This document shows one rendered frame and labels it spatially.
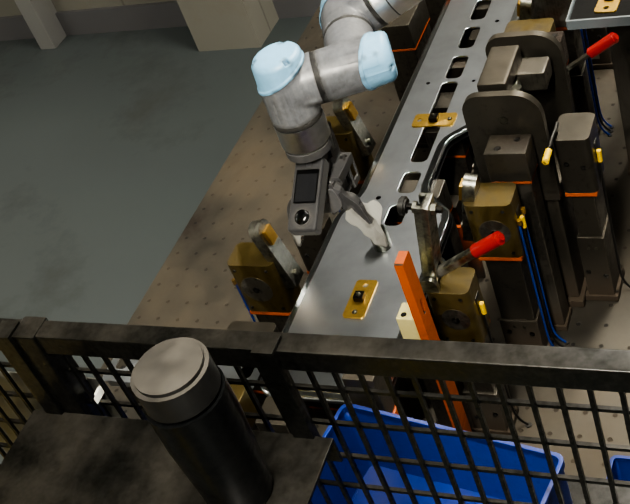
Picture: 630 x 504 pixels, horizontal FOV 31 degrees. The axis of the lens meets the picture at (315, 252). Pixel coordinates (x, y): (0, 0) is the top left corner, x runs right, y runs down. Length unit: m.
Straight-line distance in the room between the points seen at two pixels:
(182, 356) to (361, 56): 0.71
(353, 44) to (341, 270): 0.47
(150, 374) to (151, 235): 2.97
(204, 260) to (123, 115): 2.15
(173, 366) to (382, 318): 0.88
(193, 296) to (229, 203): 0.30
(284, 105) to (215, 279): 0.95
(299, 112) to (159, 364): 0.70
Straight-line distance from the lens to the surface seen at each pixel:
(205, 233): 2.61
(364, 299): 1.82
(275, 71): 1.55
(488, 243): 1.64
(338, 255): 1.92
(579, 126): 1.91
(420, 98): 2.22
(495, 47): 1.95
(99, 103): 4.79
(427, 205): 1.62
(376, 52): 1.56
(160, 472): 1.13
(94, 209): 4.18
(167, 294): 2.50
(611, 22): 2.00
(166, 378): 0.94
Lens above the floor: 2.23
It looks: 39 degrees down
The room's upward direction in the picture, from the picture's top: 23 degrees counter-clockwise
